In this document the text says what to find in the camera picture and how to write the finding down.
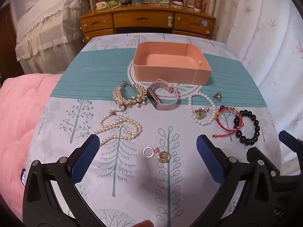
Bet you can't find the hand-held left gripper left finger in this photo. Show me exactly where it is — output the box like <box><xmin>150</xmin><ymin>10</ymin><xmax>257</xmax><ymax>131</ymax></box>
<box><xmin>22</xmin><ymin>134</ymin><xmax>100</xmax><ymax>227</ymax></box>

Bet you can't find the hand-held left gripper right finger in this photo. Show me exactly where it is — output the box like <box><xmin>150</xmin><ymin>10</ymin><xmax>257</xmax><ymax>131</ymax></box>
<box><xmin>196</xmin><ymin>134</ymin><xmax>282</xmax><ymax>227</ymax></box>

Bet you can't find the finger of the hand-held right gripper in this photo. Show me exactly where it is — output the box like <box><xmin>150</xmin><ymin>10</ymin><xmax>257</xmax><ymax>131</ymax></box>
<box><xmin>246</xmin><ymin>147</ymin><xmax>283</xmax><ymax>177</ymax></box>
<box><xmin>278</xmin><ymin>130</ymin><xmax>303</xmax><ymax>161</ymax></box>

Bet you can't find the black bead bracelet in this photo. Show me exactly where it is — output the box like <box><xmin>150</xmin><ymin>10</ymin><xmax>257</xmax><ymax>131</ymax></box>
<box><xmin>233</xmin><ymin>109</ymin><xmax>261</xmax><ymax>146</ymax></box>

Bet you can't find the long pearl necklace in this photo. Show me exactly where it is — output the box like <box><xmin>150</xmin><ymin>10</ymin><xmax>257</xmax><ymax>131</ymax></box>
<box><xmin>91</xmin><ymin>109</ymin><xmax>143</xmax><ymax>147</ymax></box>

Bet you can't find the white pearl bracelet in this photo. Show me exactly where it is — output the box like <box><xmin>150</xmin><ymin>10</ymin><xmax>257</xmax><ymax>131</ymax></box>
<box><xmin>188</xmin><ymin>92</ymin><xmax>216</xmax><ymax>126</ymax></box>

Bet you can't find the pink smart watch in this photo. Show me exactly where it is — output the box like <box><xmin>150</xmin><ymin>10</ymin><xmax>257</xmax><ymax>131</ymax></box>
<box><xmin>146</xmin><ymin>78</ymin><xmax>180</xmax><ymax>110</ymax></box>

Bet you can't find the pink jewelry box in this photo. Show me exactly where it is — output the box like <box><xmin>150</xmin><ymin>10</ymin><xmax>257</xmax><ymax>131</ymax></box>
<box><xmin>132</xmin><ymin>42</ymin><xmax>212</xmax><ymax>86</ymax></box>

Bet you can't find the person's left hand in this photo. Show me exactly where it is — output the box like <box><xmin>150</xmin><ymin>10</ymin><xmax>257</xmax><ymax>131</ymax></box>
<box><xmin>133</xmin><ymin>220</ymin><xmax>154</xmax><ymax>227</ymax></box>

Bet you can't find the silver bead charm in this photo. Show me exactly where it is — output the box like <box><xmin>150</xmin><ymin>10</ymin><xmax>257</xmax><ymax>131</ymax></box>
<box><xmin>194</xmin><ymin>107</ymin><xmax>210</xmax><ymax>120</ymax></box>

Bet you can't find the pink blanket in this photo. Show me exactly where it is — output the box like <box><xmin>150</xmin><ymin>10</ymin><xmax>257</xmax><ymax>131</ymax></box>
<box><xmin>0</xmin><ymin>73</ymin><xmax>63</xmax><ymax>218</ymax></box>

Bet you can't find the white floral curtain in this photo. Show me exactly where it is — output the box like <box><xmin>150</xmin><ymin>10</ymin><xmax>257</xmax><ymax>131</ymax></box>
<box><xmin>208</xmin><ymin>0</ymin><xmax>303</xmax><ymax>178</ymax></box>

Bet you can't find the white lace covered furniture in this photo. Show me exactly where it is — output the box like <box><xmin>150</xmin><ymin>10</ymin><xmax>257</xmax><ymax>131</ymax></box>
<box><xmin>15</xmin><ymin>0</ymin><xmax>87</xmax><ymax>75</ymax></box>

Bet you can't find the wooden desk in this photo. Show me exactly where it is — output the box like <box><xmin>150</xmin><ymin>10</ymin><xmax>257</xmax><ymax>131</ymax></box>
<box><xmin>79</xmin><ymin>2</ymin><xmax>216</xmax><ymax>43</ymax></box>

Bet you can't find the wooden door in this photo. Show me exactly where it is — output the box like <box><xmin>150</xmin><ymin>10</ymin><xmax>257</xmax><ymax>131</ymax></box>
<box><xmin>0</xmin><ymin>3</ymin><xmax>24</xmax><ymax>78</ymax></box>

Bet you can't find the red string bracelet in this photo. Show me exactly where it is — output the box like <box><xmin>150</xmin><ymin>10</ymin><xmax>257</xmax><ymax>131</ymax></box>
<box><xmin>212</xmin><ymin>106</ymin><xmax>244</xmax><ymax>138</ymax></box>

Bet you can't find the gold pearl chunky bracelet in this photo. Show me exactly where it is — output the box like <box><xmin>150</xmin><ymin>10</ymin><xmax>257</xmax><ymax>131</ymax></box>
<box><xmin>112</xmin><ymin>81</ymin><xmax>148</xmax><ymax>110</ymax></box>

